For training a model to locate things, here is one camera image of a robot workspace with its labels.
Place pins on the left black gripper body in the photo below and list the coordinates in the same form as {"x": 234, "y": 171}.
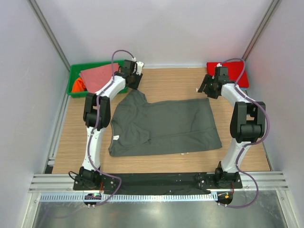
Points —
{"x": 135, "y": 80}

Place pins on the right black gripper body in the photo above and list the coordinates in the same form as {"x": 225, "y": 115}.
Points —
{"x": 209, "y": 88}

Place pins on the grey t shirt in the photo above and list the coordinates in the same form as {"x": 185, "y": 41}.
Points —
{"x": 140, "y": 128}

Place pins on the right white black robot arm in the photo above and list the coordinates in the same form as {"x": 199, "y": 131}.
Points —
{"x": 246, "y": 127}

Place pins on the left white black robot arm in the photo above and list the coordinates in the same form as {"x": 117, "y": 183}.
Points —
{"x": 97, "y": 116}

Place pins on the pink folded t shirt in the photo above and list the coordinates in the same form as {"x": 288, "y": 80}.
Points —
{"x": 96, "y": 78}

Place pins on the orange t shirt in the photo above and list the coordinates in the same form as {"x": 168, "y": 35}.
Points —
{"x": 78, "y": 86}

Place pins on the green plastic bin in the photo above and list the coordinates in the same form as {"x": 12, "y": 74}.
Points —
{"x": 77, "y": 68}

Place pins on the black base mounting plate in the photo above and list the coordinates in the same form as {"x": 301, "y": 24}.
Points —
{"x": 187, "y": 183}

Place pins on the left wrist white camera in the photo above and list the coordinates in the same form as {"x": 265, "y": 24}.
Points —
{"x": 138, "y": 67}

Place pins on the white slotted cable duct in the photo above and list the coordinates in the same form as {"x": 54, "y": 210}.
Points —
{"x": 94, "y": 197}

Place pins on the aluminium frame rail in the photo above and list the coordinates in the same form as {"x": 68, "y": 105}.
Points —
{"x": 45, "y": 183}

